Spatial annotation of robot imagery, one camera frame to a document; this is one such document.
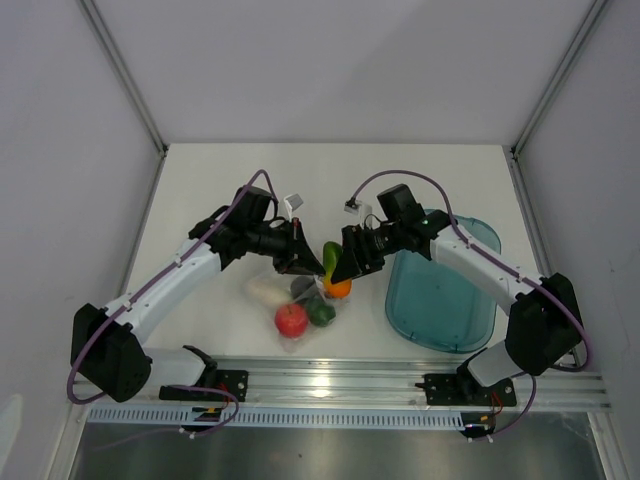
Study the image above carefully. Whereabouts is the teal plastic tray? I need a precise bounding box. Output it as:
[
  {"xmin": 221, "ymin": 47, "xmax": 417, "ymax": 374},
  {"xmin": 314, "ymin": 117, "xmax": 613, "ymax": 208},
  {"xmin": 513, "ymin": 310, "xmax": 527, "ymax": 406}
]
[{"xmin": 384, "ymin": 208, "xmax": 502, "ymax": 355}]

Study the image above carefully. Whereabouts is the white eggplant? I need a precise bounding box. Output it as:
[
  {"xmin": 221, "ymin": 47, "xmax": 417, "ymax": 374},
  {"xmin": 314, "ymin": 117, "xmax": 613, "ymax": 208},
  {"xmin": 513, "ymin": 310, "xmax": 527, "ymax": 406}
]
[{"xmin": 245, "ymin": 279, "xmax": 292, "ymax": 308}]

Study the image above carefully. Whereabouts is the red tomato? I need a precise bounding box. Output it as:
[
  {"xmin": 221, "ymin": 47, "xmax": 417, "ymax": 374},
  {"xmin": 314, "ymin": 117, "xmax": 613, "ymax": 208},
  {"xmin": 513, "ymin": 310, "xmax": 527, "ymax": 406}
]
[{"xmin": 274, "ymin": 303, "xmax": 309, "ymax": 338}]

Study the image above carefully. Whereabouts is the green lime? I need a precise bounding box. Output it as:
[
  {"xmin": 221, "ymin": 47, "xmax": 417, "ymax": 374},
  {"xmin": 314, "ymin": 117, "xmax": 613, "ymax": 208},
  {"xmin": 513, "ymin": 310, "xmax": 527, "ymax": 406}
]
[{"xmin": 305, "ymin": 297, "xmax": 336, "ymax": 328}]

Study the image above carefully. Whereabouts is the left aluminium corner post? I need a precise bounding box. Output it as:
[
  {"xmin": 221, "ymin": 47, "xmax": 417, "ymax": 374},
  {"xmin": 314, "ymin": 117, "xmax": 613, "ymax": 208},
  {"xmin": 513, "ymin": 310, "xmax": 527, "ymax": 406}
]
[{"xmin": 74, "ymin": 0, "xmax": 169, "ymax": 156}]

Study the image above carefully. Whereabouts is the dark red apple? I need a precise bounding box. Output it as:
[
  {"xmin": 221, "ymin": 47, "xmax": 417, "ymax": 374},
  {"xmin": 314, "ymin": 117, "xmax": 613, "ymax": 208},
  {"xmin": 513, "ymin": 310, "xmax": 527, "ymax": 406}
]
[{"xmin": 322, "ymin": 241, "xmax": 342, "ymax": 283}]

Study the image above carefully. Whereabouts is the white slotted cable duct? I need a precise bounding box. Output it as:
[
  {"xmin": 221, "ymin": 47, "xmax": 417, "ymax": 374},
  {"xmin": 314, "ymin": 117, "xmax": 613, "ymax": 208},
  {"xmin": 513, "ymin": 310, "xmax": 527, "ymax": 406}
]
[{"xmin": 87, "ymin": 405, "xmax": 465, "ymax": 431}]

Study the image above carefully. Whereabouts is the aluminium front rail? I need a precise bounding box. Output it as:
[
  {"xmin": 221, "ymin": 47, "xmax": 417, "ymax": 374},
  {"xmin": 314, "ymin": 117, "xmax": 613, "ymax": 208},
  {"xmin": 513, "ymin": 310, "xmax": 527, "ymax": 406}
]
[{"xmin": 67, "ymin": 355, "xmax": 614, "ymax": 414}]

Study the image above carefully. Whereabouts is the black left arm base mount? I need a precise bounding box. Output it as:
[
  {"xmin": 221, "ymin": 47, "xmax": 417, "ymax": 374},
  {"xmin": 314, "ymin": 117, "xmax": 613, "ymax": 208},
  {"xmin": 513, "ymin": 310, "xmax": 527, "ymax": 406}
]
[{"xmin": 158, "ymin": 345, "xmax": 249, "ymax": 402}]

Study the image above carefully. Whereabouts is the dark purple plum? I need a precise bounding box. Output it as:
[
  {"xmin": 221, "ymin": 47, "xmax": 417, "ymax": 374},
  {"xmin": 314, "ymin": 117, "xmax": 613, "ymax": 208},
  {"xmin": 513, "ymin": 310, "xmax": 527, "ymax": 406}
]
[{"xmin": 290, "ymin": 276, "xmax": 317, "ymax": 301}]

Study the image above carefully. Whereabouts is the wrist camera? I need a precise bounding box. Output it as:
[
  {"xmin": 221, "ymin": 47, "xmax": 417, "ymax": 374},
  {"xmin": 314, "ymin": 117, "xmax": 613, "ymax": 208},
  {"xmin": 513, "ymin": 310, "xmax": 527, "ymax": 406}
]
[
  {"xmin": 283, "ymin": 193, "xmax": 304, "ymax": 212},
  {"xmin": 344, "ymin": 198, "xmax": 372, "ymax": 218}
]

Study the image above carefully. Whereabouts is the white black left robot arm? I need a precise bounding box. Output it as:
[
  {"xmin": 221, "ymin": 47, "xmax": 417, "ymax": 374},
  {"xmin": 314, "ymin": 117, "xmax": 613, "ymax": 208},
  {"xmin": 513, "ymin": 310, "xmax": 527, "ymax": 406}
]
[{"xmin": 66, "ymin": 185, "xmax": 325, "ymax": 405}]

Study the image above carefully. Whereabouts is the aluminium corner post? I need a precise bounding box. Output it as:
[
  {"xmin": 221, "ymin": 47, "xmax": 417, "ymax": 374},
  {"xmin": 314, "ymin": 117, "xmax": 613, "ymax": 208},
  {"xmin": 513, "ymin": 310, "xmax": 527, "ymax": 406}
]
[
  {"xmin": 508, "ymin": 0, "xmax": 614, "ymax": 156},
  {"xmin": 74, "ymin": 0, "xmax": 169, "ymax": 156}
]

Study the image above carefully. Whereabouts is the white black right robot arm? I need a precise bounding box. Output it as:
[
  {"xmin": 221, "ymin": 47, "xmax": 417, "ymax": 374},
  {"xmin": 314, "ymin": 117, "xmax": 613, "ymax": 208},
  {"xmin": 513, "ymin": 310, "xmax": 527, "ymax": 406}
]
[{"xmin": 331, "ymin": 184, "xmax": 586, "ymax": 404}]

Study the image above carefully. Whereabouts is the orange fruit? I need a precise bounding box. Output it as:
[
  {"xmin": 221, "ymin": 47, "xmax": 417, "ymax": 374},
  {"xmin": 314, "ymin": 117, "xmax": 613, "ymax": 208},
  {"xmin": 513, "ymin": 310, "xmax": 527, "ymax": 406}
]
[{"xmin": 323, "ymin": 277, "xmax": 352, "ymax": 299}]

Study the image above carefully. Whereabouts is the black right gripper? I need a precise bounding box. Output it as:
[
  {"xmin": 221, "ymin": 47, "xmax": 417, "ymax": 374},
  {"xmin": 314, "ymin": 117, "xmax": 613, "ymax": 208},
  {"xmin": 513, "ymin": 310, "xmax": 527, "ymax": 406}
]
[{"xmin": 332, "ymin": 221, "xmax": 404, "ymax": 285}]

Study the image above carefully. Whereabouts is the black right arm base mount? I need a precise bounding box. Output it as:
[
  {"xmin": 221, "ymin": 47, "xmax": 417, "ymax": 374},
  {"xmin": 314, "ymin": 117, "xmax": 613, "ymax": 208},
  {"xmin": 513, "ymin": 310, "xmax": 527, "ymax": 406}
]
[{"xmin": 414, "ymin": 373, "xmax": 517, "ymax": 407}]

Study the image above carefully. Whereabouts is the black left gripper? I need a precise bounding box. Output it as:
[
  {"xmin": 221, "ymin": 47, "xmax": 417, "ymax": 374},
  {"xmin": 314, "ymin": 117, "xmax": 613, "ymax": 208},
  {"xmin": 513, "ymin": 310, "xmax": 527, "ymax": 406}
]
[{"xmin": 247, "ymin": 218, "xmax": 325, "ymax": 278}]

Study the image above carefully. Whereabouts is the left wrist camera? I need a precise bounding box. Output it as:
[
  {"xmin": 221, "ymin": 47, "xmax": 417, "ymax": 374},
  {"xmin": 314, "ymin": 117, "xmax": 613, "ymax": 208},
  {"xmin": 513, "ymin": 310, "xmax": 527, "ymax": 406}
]
[{"xmin": 283, "ymin": 193, "xmax": 304, "ymax": 212}]

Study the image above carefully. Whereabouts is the clear zip top bag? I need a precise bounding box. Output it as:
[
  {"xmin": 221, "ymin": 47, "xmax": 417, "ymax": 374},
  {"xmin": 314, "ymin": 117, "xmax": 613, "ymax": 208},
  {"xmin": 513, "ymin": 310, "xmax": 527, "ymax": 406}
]
[{"xmin": 244, "ymin": 272, "xmax": 352, "ymax": 354}]

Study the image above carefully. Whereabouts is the right aluminium corner post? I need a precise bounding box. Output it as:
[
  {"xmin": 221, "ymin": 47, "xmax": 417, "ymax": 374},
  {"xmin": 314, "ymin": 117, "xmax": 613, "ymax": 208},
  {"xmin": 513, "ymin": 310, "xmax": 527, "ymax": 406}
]
[{"xmin": 508, "ymin": 0, "xmax": 614, "ymax": 156}]

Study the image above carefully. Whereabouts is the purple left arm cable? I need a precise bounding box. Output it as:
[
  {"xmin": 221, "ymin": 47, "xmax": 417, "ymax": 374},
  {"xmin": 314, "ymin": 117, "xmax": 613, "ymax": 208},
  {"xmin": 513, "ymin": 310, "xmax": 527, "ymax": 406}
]
[{"xmin": 65, "ymin": 168, "xmax": 279, "ymax": 444}]

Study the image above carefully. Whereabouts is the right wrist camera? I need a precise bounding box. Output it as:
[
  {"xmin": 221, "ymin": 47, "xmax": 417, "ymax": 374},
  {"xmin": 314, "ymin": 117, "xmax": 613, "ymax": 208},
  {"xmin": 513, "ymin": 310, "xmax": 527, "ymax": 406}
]
[{"xmin": 344, "ymin": 198, "xmax": 372, "ymax": 218}]

